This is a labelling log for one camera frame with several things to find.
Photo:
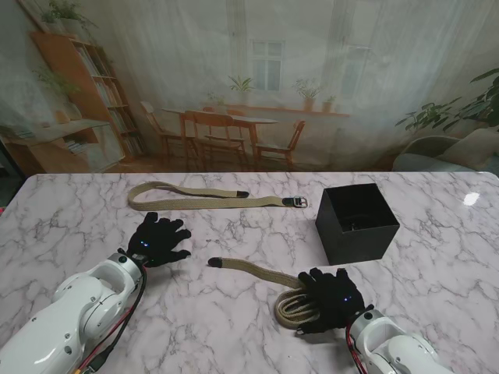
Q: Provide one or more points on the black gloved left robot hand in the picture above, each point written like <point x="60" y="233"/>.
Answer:
<point x="160" y="241"/>

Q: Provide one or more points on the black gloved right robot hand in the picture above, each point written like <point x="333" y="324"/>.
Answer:
<point x="331" y="300"/>

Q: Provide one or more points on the beige woven belt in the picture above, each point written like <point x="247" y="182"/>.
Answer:
<point x="292" y="304"/>

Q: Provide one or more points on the black square storage box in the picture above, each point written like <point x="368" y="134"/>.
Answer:
<point x="358" y="245"/>

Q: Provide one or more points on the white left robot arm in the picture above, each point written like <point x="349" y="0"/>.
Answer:
<point x="74" y="319"/>

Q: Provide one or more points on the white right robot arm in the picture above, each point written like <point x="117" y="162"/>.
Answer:
<point x="397" y="346"/>

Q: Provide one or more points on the beige woven belt looped end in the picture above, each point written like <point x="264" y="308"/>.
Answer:
<point x="234" y="203"/>

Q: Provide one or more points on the printed room scene backdrop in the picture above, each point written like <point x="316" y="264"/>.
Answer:
<point x="249" y="58"/>

